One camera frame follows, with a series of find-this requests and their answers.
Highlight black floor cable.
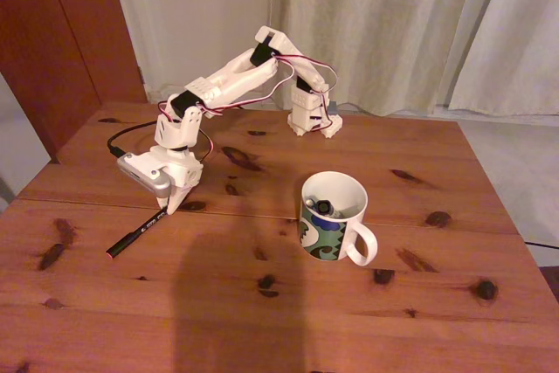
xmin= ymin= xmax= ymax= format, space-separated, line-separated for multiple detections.
xmin=523 ymin=238 xmax=559 ymax=252

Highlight white mug with green-blue pattern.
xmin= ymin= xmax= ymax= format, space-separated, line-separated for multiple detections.
xmin=298 ymin=171 xmax=379 ymax=267

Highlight brown wooden cabinet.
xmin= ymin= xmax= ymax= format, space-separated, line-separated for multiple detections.
xmin=0 ymin=0 xmax=148 ymax=161

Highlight white marker with black cap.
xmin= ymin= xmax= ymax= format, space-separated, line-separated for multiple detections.
xmin=313 ymin=197 xmax=344 ymax=219

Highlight wide cream curtain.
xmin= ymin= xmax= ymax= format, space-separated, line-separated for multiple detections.
xmin=264 ymin=0 xmax=512 ymax=117

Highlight narrow cream curtain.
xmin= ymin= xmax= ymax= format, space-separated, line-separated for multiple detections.
xmin=448 ymin=0 xmax=559 ymax=120

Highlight silver camera box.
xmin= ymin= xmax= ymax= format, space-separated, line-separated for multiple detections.
xmin=116 ymin=152 xmax=173 ymax=201

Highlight red white servo wires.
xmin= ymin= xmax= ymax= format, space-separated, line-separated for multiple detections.
xmin=156 ymin=54 xmax=342 ymax=165

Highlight black camera cable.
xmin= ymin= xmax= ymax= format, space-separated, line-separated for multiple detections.
xmin=107 ymin=121 xmax=158 ymax=158

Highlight black pen with red ends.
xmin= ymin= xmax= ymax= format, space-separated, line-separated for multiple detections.
xmin=106 ymin=201 xmax=172 ymax=259

